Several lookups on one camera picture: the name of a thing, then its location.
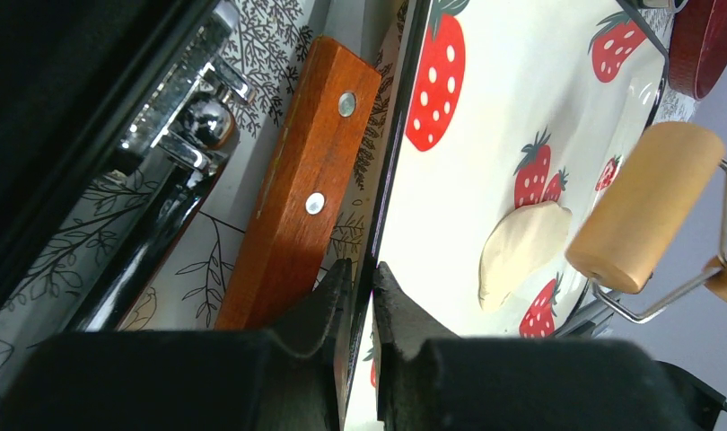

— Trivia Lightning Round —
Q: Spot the floral tablecloth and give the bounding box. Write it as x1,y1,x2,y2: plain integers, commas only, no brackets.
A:
0,0,418,406

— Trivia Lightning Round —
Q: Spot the black poker chip case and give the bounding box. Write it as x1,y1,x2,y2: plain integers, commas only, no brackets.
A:
0,1,255,330

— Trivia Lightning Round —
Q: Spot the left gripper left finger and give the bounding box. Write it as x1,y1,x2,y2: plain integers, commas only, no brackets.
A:
0,259,352,430

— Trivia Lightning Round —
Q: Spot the strawberry print tray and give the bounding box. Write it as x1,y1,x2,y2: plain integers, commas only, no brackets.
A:
330,1,668,430

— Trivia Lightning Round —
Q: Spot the red round lacquer tray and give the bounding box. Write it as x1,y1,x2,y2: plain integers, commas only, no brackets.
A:
669,0,727,101

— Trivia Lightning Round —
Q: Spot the wooden dough roller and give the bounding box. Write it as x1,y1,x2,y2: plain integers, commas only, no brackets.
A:
565,121,727,324

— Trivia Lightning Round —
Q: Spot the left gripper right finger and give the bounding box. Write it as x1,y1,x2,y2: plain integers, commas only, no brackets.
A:
372,264,696,430

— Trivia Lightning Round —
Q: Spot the scraper with wooden handle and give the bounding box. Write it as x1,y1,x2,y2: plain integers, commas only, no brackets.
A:
213,33,381,330

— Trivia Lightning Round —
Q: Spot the white dough ball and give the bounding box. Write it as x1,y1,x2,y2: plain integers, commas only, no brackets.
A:
478,201,572,312

